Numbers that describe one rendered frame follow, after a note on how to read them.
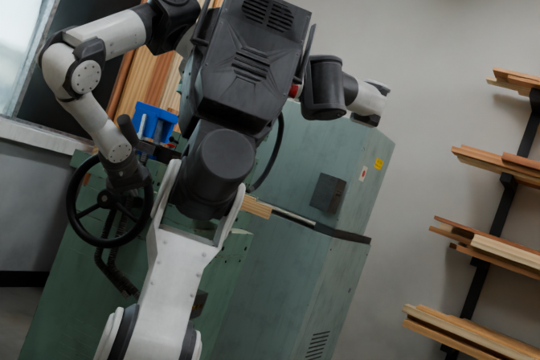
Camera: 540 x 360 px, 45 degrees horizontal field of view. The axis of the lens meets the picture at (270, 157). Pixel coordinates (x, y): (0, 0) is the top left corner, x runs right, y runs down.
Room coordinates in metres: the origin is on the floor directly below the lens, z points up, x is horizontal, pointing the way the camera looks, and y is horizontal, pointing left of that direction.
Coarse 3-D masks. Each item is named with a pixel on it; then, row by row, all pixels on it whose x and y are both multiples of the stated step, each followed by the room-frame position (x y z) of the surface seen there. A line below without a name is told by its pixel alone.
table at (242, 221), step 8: (80, 152) 2.18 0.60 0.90; (88, 152) 2.25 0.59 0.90; (72, 160) 2.19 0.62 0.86; (80, 160) 2.18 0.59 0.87; (96, 168) 2.15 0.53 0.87; (96, 176) 2.15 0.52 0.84; (104, 176) 2.14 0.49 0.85; (240, 216) 2.09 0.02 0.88; (248, 216) 2.16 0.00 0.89; (232, 224) 2.05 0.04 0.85; (240, 224) 2.12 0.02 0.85; (248, 224) 2.19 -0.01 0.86
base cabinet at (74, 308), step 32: (96, 224) 2.13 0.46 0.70; (64, 256) 2.15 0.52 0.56; (128, 256) 2.08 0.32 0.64; (224, 256) 2.34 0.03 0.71; (64, 288) 2.14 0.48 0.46; (96, 288) 2.10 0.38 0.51; (224, 288) 2.45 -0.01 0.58; (32, 320) 2.16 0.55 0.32; (64, 320) 2.12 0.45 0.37; (96, 320) 2.09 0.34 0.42; (192, 320) 2.25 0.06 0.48; (32, 352) 2.15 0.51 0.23; (64, 352) 2.11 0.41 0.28
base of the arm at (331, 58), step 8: (312, 56) 1.63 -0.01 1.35; (320, 56) 1.63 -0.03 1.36; (328, 56) 1.63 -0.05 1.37; (336, 56) 1.64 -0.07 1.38; (312, 64) 1.64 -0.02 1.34; (312, 88) 1.61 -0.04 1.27; (304, 96) 1.60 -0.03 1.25; (312, 96) 1.60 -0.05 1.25; (304, 104) 1.60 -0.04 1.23; (312, 104) 1.60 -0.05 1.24; (320, 104) 1.60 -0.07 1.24; (328, 104) 1.60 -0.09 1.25; (336, 104) 1.60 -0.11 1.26; (304, 112) 1.65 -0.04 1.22; (312, 112) 1.63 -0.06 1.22; (320, 112) 1.61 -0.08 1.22; (328, 112) 1.61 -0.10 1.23; (336, 112) 1.62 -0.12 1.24; (344, 112) 1.64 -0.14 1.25; (312, 120) 1.69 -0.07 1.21; (320, 120) 1.67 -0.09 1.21; (328, 120) 1.68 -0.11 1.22
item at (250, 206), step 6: (246, 198) 2.15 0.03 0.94; (246, 204) 2.15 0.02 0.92; (252, 204) 2.14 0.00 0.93; (258, 204) 2.13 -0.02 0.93; (246, 210) 2.14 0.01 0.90; (252, 210) 2.14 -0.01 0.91; (258, 210) 2.13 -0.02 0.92; (264, 210) 2.12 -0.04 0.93; (270, 210) 2.12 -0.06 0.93; (264, 216) 2.12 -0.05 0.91
